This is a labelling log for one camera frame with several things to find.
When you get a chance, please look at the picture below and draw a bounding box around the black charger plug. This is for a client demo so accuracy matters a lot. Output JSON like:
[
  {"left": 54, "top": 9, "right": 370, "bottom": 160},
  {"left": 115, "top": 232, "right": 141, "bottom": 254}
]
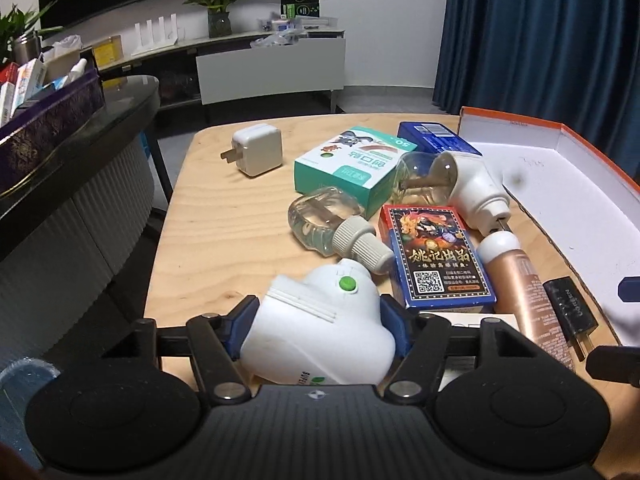
[{"left": 542, "top": 276, "right": 599, "bottom": 361}]

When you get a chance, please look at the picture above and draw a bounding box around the white plastic bag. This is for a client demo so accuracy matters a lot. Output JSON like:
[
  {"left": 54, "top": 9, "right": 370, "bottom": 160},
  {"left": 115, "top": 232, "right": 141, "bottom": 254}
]
[{"left": 42, "top": 35, "right": 83, "bottom": 58}]

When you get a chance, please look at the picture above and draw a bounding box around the playing card box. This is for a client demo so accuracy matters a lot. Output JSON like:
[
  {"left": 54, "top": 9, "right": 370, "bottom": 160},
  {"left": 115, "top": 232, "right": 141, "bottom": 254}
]
[{"left": 378, "top": 204, "right": 498, "bottom": 311}]

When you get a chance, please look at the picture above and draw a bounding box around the white tv cabinet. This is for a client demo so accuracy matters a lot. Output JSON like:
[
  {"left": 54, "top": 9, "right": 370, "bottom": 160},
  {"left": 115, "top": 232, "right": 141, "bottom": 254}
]
[{"left": 90, "top": 27, "right": 348, "bottom": 111}]

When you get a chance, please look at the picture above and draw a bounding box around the green and black box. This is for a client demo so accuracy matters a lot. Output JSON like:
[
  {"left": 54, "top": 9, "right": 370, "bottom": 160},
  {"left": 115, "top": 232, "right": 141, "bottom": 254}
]
[{"left": 280, "top": 0, "right": 321, "bottom": 18}]

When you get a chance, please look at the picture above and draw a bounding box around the small white box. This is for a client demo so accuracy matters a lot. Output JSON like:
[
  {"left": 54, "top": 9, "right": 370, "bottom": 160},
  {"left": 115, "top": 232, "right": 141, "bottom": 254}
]
[{"left": 417, "top": 310, "right": 521, "bottom": 395}]

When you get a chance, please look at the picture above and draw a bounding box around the group of medicine boxes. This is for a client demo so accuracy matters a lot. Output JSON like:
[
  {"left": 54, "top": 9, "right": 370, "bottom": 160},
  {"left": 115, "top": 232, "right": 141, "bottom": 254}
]
[{"left": 0, "top": 57, "right": 88, "bottom": 128}]

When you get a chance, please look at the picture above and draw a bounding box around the rose gold tube white cap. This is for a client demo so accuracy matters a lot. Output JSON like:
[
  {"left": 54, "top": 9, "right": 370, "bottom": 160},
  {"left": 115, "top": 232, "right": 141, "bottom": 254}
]
[{"left": 477, "top": 230, "right": 576, "bottom": 373}]

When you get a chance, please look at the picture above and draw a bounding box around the blue curtain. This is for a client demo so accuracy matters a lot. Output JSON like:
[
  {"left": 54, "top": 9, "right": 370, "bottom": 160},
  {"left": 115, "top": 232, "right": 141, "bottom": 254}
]
[{"left": 431, "top": 0, "right": 640, "bottom": 181}]

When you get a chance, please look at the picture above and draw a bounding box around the white vaporizer with clear bottle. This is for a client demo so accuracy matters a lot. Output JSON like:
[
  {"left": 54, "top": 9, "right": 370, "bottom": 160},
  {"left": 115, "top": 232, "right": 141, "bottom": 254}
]
[{"left": 395, "top": 151, "right": 516, "bottom": 237}]

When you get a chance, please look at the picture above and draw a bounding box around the yellow cardboard box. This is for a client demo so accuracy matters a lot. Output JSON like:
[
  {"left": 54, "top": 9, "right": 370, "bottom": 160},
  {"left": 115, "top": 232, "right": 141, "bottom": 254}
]
[{"left": 91, "top": 35, "right": 124, "bottom": 67}]

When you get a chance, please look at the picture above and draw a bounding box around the orange cardboard box white inside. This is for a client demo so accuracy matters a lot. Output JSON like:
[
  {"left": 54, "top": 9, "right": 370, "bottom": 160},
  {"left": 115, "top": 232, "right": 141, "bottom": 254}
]
[{"left": 457, "top": 106, "right": 640, "bottom": 351}]

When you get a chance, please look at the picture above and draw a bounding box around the clear plastic bag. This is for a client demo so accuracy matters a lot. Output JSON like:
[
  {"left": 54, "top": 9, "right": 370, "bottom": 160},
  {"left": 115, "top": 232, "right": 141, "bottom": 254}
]
[{"left": 250, "top": 30, "right": 301, "bottom": 49}]

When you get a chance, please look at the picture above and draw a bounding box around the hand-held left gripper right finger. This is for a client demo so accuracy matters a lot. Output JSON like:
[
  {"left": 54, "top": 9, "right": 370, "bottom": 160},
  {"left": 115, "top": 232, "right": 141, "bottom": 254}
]
[{"left": 379, "top": 294, "right": 543, "bottom": 407}]

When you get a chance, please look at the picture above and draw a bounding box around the blue tin box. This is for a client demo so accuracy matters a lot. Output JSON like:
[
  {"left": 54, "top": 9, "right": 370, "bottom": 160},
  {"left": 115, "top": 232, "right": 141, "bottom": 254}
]
[{"left": 397, "top": 121, "right": 483, "bottom": 158}]

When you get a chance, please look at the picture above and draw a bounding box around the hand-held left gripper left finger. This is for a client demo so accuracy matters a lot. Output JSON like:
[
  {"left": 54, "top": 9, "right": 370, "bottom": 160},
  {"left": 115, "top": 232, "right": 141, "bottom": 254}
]
[{"left": 102, "top": 296, "right": 261, "bottom": 407}]

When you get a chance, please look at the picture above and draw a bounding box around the green bandage box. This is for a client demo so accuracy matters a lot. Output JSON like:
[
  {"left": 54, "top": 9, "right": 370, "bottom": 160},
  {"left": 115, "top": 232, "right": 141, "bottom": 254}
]
[{"left": 293, "top": 126, "right": 418, "bottom": 220}]

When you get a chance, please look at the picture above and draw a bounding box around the black counter ribbed front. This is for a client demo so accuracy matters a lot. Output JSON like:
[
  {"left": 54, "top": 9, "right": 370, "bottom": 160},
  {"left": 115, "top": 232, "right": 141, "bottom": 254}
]
[{"left": 0, "top": 74, "right": 173, "bottom": 361}]

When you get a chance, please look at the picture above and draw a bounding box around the white router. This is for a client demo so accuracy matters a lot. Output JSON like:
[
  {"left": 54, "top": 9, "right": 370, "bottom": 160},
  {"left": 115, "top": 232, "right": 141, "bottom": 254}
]
[{"left": 131, "top": 16, "right": 180, "bottom": 57}]

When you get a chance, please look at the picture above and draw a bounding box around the white plug-in vaporizer green button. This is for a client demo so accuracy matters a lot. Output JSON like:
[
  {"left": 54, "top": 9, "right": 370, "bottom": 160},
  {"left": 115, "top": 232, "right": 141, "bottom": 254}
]
[{"left": 240, "top": 258, "right": 397, "bottom": 387}]

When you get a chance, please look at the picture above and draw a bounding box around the light blue plastic object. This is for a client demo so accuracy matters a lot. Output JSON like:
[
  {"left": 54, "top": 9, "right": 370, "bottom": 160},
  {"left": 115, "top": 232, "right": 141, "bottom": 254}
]
[{"left": 0, "top": 357, "right": 61, "bottom": 466}]

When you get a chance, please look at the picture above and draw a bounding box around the green plant in steel cup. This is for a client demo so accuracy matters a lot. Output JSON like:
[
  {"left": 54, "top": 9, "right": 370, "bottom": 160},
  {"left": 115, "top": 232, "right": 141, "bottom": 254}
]
[{"left": 0, "top": 0, "right": 63, "bottom": 66}]

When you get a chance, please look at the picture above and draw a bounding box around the clear liquid bottle beige cap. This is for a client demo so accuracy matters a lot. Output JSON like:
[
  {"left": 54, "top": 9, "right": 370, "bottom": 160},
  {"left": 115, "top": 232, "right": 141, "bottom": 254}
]
[{"left": 287, "top": 186, "right": 396, "bottom": 275}]

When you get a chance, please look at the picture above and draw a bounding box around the purple patterned box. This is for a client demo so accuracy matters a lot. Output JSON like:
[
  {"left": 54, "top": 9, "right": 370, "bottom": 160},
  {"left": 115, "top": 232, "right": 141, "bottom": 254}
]
[{"left": 0, "top": 67, "right": 106, "bottom": 196}]

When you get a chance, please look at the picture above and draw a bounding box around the clear plastic organizer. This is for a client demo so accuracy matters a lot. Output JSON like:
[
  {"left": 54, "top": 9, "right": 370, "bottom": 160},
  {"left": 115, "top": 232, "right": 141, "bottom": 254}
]
[{"left": 257, "top": 16, "right": 346, "bottom": 36}]

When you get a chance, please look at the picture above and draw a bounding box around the white charger plug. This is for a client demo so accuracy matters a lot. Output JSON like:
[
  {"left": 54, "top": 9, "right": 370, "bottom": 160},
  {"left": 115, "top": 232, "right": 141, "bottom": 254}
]
[{"left": 220, "top": 122, "right": 283, "bottom": 177}]

